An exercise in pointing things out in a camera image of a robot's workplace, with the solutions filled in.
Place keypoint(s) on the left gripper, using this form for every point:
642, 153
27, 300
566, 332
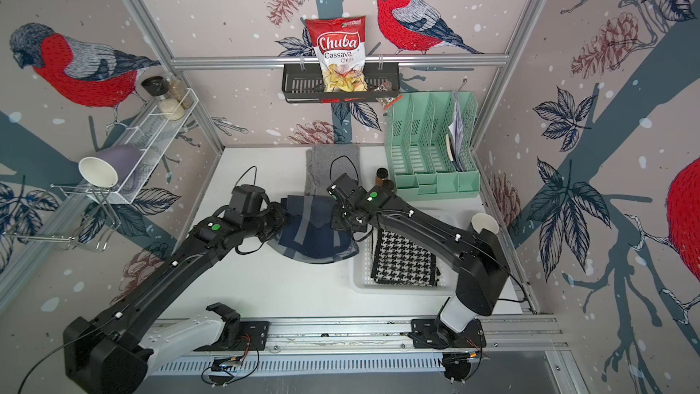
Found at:
282, 219

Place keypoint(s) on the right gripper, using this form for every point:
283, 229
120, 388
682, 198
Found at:
334, 217

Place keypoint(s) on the navy plaid scarf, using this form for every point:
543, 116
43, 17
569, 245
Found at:
309, 237

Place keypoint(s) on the black white houndstooth scarf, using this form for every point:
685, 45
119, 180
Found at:
399, 262

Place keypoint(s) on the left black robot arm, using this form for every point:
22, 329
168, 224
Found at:
116, 350

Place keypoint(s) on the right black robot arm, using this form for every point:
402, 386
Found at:
474, 253

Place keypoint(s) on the white plastic basket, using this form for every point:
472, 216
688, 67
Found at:
361, 268

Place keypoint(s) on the grey folded scarf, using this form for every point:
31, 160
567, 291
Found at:
325, 163

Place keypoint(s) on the brown spice bottle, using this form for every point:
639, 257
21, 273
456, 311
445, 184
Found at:
381, 175

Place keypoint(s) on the green plastic file organizer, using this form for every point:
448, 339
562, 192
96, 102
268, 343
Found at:
417, 152

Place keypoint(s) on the papers in organizer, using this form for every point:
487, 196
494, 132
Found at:
455, 134

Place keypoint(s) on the dark green mug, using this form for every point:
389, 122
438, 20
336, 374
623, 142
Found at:
482, 222

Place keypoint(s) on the purple white cup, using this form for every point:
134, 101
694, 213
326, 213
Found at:
109, 167

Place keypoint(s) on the red Chuba chips bag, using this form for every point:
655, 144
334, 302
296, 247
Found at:
339, 45

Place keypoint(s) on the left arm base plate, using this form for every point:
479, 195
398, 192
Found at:
251, 334

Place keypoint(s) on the white wire wall shelf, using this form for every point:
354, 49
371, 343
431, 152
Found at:
152, 133

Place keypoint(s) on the black wire wall shelf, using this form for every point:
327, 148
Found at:
305, 84

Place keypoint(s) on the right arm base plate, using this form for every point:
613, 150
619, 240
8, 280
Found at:
432, 333

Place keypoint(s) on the wire cup holder rack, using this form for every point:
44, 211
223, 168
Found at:
68, 217

